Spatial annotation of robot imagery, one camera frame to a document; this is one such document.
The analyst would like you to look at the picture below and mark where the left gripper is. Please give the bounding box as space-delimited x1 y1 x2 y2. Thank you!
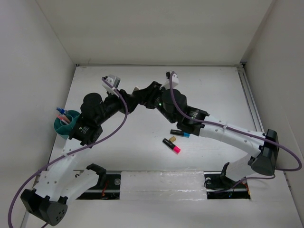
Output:
95 87 137 125

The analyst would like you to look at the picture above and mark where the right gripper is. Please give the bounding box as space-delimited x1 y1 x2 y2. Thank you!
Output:
133 82 176 124

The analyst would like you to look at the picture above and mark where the black highlighter blue cap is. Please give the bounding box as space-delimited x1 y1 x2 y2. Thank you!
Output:
170 129 190 138

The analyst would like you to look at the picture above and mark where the clear bottle blue cap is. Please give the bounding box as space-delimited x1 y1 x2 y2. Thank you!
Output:
56 107 67 115

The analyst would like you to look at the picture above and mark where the red slim highlighter pen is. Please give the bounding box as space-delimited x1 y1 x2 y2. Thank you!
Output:
57 115 71 124

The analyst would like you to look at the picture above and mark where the pink slim highlighter pen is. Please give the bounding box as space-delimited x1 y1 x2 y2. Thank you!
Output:
58 117 70 125

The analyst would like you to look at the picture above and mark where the black highlighter pink cap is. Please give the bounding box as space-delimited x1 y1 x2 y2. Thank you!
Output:
162 138 181 154

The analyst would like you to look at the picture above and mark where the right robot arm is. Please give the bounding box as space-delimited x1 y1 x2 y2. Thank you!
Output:
133 82 279 187

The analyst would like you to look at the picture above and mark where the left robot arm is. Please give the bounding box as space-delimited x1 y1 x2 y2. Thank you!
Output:
20 88 138 226

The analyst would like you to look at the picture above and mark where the teal round organizer container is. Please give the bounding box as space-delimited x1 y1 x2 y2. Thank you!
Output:
54 110 80 140

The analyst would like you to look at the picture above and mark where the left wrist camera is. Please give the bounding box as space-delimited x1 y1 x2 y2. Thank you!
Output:
101 75 121 95

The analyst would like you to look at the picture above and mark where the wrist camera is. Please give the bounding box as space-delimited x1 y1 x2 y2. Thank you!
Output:
161 71 179 90
101 75 121 95

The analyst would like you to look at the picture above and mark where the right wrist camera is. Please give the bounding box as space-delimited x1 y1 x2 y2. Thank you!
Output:
161 71 179 90

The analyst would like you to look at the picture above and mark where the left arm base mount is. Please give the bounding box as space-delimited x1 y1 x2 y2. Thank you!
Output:
77 164 121 200

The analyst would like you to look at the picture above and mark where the aluminium rail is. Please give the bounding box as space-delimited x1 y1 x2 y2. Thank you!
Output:
235 62 265 132

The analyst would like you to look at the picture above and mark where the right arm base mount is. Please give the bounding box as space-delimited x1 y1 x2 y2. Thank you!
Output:
203 162 251 200

